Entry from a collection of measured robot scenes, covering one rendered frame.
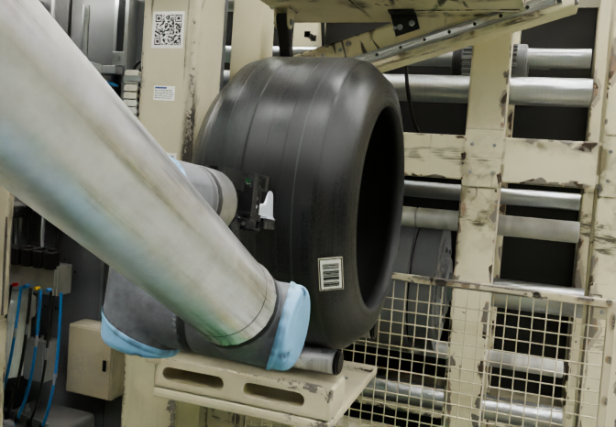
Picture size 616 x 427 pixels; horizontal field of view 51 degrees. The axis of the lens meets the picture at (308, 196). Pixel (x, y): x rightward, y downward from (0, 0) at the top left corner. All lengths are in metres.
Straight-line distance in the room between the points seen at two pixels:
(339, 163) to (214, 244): 0.57
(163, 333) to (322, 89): 0.56
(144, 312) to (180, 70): 0.75
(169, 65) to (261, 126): 0.36
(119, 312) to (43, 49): 0.43
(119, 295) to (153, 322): 0.05
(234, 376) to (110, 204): 0.86
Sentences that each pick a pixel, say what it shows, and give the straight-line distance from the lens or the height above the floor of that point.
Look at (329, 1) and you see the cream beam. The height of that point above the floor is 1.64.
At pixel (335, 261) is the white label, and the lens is 1.04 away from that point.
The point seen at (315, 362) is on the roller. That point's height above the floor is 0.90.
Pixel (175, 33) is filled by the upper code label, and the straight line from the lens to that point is 1.39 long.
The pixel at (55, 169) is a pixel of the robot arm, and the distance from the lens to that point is 0.37.
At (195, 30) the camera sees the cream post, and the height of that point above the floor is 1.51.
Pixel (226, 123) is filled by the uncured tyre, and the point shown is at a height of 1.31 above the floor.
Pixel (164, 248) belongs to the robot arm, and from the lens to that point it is 0.46.
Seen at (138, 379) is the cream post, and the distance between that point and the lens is 1.47.
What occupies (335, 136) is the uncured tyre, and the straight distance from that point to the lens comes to 1.05.
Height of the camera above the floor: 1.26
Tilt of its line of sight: 3 degrees down
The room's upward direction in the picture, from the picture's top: 4 degrees clockwise
